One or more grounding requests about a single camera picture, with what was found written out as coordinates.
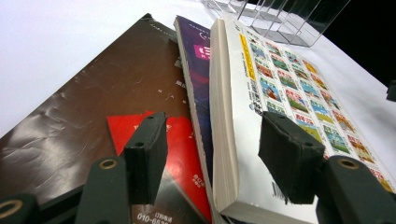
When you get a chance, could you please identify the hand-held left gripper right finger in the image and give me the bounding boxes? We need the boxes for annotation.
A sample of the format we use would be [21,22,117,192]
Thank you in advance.
[258,111,396,224]

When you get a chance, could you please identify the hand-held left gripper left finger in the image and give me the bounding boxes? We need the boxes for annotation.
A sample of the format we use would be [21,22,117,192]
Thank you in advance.
[74,111,169,224]

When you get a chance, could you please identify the books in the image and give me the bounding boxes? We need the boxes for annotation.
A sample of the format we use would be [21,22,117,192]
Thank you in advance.
[208,17,396,224]

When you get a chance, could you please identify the dark brown and red magazine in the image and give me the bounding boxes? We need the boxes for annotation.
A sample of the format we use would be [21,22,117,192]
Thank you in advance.
[0,12,213,224]

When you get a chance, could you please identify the purple magazine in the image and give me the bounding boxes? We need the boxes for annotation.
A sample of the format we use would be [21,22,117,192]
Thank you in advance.
[173,14,220,224]

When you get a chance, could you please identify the clear acrylic book rack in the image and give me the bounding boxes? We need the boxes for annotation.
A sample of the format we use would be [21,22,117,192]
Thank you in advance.
[200,0,351,49]

